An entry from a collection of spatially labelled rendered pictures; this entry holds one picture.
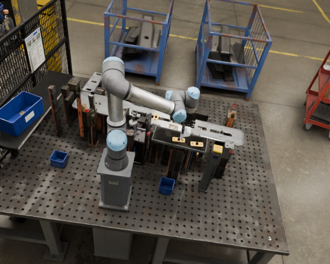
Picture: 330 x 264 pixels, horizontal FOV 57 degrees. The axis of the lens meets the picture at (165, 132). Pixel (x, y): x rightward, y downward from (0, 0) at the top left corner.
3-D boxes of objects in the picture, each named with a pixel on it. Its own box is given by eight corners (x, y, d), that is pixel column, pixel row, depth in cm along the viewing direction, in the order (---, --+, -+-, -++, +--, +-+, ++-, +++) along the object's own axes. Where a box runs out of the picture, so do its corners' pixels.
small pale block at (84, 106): (89, 137, 256) (86, 104, 231) (87, 140, 254) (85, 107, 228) (85, 136, 256) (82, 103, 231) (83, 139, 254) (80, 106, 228)
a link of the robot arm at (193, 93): (185, 85, 175) (199, 86, 176) (182, 100, 183) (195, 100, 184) (187, 94, 170) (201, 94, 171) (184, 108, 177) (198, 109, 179)
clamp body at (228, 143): (223, 170, 249) (236, 140, 224) (222, 180, 241) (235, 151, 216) (212, 167, 249) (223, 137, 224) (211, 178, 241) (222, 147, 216)
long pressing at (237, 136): (243, 129, 245) (244, 127, 244) (243, 148, 229) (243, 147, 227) (81, 90, 253) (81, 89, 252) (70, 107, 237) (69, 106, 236)
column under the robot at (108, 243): (129, 260, 256) (132, 221, 210) (93, 255, 256) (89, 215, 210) (134, 227, 278) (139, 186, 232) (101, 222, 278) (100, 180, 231)
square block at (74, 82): (83, 112, 277) (80, 79, 252) (79, 117, 271) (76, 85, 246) (74, 110, 277) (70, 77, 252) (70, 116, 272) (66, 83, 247)
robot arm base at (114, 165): (126, 173, 185) (127, 163, 178) (101, 169, 185) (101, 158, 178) (130, 154, 196) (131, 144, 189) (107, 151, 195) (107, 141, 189)
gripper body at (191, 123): (194, 129, 190) (197, 114, 181) (180, 127, 189) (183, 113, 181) (193, 121, 195) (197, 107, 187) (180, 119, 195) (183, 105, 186)
